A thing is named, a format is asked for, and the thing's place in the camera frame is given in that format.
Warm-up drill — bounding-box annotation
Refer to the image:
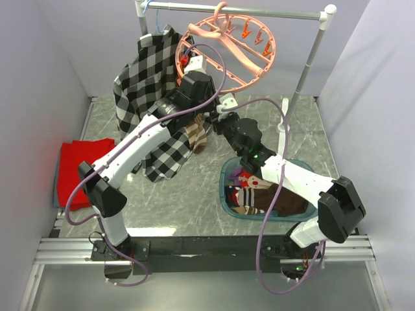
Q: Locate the brown striped sock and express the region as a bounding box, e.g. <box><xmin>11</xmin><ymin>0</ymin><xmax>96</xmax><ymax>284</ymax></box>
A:
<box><xmin>185</xmin><ymin>114</ymin><xmax>207</xmax><ymax>154</ymax></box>

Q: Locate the pink round clip hanger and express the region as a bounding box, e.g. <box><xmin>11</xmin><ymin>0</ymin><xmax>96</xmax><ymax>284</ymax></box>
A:
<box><xmin>175</xmin><ymin>1</ymin><xmax>277</xmax><ymax>95</ymax></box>

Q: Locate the beige striped sock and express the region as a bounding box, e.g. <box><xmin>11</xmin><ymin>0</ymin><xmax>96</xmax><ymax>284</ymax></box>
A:
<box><xmin>185</xmin><ymin>118</ymin><xmax>204</xmax><ymax>154</ymax></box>

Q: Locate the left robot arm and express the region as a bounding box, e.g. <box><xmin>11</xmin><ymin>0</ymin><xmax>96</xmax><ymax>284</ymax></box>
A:
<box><xmin>78</xmin><ymin>71</ymin><xmax>218</xmax><ymax>260</ymax></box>

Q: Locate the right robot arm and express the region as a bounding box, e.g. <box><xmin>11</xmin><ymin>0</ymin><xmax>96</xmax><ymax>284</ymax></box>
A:
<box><xmin>214</xmin><ymin>113</ymin><xmax>366</xmax><ymax>259</ymax></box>

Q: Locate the purple striped sock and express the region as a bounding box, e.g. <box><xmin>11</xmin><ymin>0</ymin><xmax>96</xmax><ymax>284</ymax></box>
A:
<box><xmin>229</xmin><ymin>167</ymin><xmax>251</xmax><ymax>184</ymax></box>

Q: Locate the cream white sock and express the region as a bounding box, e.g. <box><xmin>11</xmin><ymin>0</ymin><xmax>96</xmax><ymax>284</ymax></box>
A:
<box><xmin>238</xmin><ymin>172</ymin><xmax>272</xmax><ymax>189</ymax></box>

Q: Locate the black white checkered shirt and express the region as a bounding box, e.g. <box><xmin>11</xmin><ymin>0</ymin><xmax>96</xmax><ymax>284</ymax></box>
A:
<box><xmin>113</xmin><ymin>25</ymin><xmax>212</xmax><ymax>182</ymax></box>

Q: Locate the navy red sock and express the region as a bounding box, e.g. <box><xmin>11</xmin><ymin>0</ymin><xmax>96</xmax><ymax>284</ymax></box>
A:
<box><xmin>224</xmin><ymin>185</ymin><xmax>254</xmax><ymax>207</ymax></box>

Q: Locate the teal plastic basket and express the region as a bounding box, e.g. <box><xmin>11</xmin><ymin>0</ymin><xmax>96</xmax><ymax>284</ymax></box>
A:
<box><xmin>219</xmin><ymin>157</ymin><xmax>318</xmax><ymax>222</ymax></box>

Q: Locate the metal clothes rack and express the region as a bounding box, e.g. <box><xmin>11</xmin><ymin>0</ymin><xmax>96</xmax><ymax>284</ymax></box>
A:
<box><xmin>135</xmin><ymin>1</ymin><xmax>337</xmax><ymax>153</ymax></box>

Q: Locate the black base beam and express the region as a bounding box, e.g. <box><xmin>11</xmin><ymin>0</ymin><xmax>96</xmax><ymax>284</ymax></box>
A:
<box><xmin>90</xmin><ymin>235</ymin><xmax>322</xmax><ymax>276</ymax></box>

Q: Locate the red folded cloth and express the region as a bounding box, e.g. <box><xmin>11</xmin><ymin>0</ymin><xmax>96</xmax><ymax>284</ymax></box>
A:
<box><xmin>53</xmin><ymin>138</ymin><xmax>117</xmax><ymax>211</ymax></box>

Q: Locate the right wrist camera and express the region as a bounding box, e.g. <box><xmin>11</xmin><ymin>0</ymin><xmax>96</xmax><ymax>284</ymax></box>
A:
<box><xmin>217</xmin><ymin>93</ymin><xmax>238</xmax><ymax>114</ymax></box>

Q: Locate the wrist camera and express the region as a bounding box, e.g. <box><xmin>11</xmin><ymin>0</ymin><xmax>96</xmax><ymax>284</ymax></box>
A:
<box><xmin>217</xmin><ymin>93</ymin><xmax>238</xmax><ymax>114</ymax></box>
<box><xmin>183</xmin><ymin>55</ymin><xmax>207</xmax><ymax>76</ymax></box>

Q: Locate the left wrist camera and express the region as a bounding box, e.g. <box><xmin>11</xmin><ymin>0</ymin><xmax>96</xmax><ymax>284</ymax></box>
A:
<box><xmin>183</xmin><ymin>55</ymin><xmax>207</xmax><ymax>76</ymax></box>

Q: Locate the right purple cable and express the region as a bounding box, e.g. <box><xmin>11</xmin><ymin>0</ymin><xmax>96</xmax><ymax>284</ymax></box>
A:
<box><xmin>220</xmin><ymin>97</ymin><xmax>327</xmax><ymax>295</ymax></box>

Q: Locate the purple cable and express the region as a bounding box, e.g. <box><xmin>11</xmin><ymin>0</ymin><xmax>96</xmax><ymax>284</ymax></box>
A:
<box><xmin>220</xmin><ymin>97</ymin><xmax>327</xmax><ymax>295</ymax></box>
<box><xmin>64</xmin><ymin>43</ymin><xmax>227</xmax><ymax>288</ymax></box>

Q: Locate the blue wire hanger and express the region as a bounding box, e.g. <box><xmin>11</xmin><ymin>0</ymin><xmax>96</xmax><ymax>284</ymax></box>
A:
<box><xmin>143</xmin><ymin>0</ymin><xmax>162</xmax><ymax>34</ymax></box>

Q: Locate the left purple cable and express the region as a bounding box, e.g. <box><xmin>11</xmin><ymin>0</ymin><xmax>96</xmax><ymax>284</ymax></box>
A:
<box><xmin>64</xmin><ymin>43</ymin><xmax>227</xmax><ymax>288</ymax></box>

